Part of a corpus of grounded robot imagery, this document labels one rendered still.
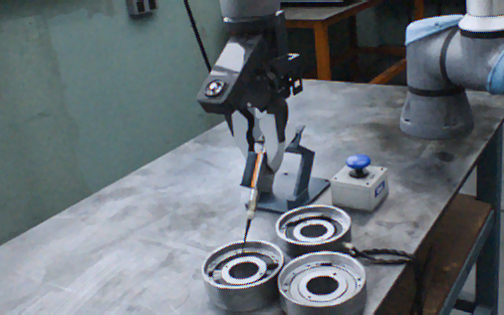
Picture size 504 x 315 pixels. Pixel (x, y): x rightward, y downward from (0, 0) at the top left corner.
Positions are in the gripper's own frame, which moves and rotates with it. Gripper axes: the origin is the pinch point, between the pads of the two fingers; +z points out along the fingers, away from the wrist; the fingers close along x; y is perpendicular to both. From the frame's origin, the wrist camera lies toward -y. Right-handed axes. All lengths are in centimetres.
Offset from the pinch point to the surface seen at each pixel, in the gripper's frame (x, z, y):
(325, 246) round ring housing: -9.8, 9.8, -1.5
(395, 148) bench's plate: -3.9, 13.3, 39.1
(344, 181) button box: -4.9, 8.7, 14.5
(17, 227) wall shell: 155, 70, 47
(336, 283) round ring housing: -13.8, 11.0, -6.5
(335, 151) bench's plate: 6.9, 13.3, 34.1
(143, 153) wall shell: 154, 68, 115
